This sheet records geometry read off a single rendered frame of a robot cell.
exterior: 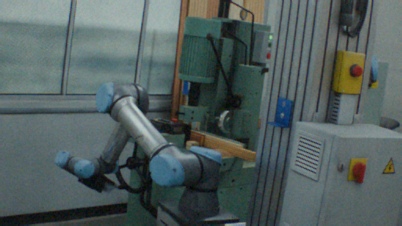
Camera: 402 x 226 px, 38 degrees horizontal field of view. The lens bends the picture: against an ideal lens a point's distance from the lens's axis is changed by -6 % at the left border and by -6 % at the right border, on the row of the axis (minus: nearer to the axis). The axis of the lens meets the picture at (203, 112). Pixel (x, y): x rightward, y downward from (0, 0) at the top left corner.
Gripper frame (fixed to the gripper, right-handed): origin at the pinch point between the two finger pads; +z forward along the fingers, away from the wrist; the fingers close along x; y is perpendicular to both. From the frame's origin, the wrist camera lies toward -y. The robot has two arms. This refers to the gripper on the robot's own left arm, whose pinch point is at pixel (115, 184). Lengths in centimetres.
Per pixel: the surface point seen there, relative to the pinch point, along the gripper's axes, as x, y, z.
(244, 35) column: 17, -94, 17
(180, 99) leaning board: -103, -87, 102
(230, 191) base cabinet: 24, -23, 47
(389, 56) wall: -12, -193, 200
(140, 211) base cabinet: -9.2, 4.9, 29.0
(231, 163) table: 36, -31, 25
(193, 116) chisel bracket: 8, -47, 18
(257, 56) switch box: 20, -89, 29
